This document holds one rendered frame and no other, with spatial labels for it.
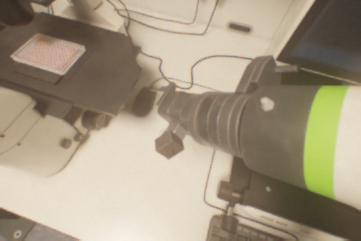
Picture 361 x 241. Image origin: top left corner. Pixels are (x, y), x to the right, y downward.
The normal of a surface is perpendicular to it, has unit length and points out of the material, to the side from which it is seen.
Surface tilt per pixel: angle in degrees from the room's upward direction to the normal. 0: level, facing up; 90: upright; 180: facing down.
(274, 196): 0
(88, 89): 0
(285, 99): 38
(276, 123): 48
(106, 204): 0
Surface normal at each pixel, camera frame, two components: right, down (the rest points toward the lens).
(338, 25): -0.30, 0.82
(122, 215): 0.07, -0.53
